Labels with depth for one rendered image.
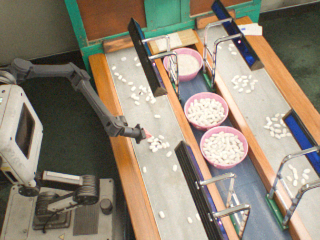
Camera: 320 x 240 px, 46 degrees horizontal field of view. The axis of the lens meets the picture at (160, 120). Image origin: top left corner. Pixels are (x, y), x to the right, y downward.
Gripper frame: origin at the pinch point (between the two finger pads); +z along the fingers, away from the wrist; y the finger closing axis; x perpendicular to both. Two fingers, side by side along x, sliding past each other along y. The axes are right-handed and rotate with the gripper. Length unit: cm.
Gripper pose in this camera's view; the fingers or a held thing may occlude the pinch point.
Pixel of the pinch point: (150, 135)
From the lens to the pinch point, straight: 211.8
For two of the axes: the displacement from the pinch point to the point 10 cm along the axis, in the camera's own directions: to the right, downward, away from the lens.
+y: -3.0, -7.5, 5.9
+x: -5.6, 6.4, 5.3
